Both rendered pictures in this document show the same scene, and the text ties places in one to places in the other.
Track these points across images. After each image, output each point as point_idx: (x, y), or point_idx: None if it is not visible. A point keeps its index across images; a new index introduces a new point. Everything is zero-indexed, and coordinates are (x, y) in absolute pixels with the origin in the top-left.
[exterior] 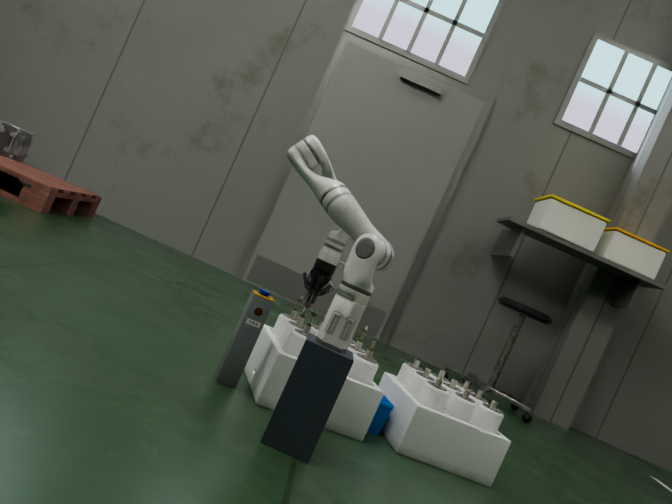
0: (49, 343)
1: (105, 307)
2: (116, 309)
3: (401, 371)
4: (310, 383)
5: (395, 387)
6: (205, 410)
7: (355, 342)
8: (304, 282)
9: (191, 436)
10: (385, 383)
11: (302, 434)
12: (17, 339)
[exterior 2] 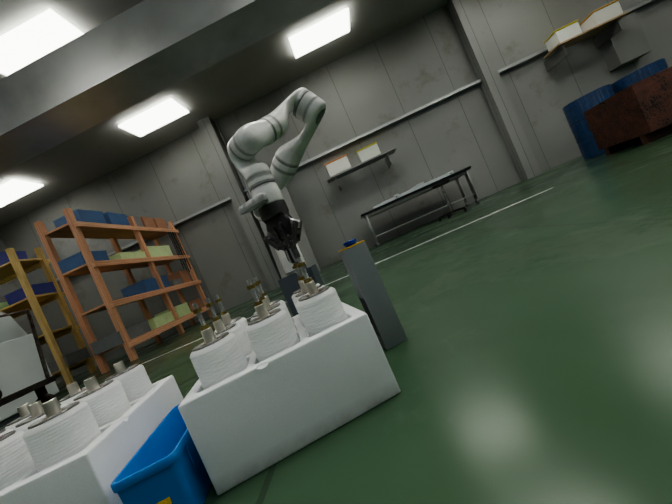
0: (486, 270)
1: (657, 284)
2: (663, 294)
3: (90, 417)
4: None
5: (137, 415)
6: None
7: (194, 348)
8: (300, 233)
9: None
10: (114, 450)
11: None
12: (491, 263)
